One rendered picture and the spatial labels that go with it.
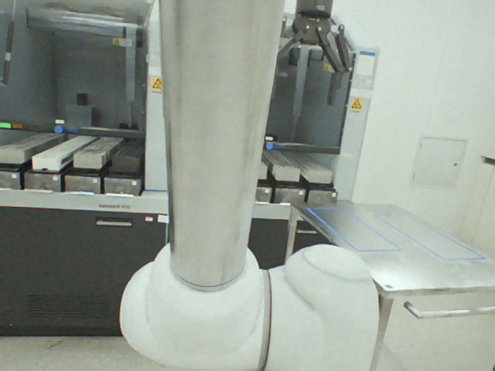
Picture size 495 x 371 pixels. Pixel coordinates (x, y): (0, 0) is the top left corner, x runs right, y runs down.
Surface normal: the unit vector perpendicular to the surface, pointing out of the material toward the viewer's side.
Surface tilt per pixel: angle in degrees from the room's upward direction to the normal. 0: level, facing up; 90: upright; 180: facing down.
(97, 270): 90
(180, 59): 109
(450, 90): 90
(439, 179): 90
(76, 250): 90
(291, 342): 82
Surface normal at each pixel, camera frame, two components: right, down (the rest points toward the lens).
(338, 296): 0.01, -0.25
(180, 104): -0.60, 0.46
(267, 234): 0.13, 0.28
